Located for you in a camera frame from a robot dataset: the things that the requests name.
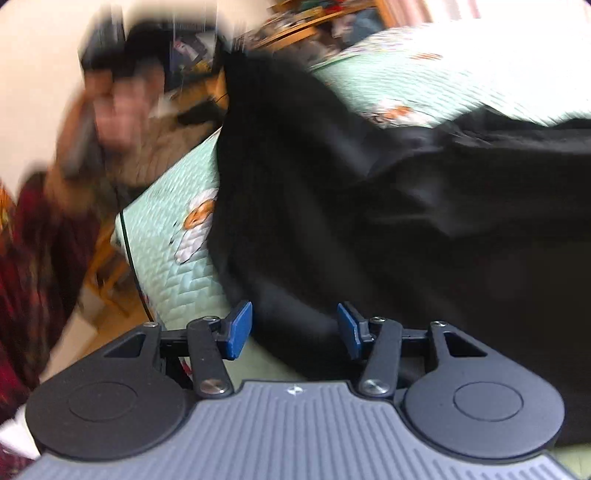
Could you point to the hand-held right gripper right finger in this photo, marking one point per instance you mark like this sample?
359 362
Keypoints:
350 330

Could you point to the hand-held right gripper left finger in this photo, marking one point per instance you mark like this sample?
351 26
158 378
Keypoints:
240 330

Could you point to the black pants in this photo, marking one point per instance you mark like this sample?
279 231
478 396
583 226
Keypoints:
369 207

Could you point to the person's left forearm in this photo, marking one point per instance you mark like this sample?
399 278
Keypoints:
62 184

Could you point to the green bee-print quilt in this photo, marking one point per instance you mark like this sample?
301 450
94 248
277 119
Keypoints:
175 258

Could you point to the olive padded jacket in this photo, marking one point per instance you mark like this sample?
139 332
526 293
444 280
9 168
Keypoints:
180 147

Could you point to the wooden stool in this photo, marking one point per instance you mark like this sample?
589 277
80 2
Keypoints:
104 277

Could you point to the person's red plaid clothing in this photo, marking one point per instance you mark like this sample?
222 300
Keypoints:
32 277

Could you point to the wooden desk with drawers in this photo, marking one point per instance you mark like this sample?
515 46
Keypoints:
300 27

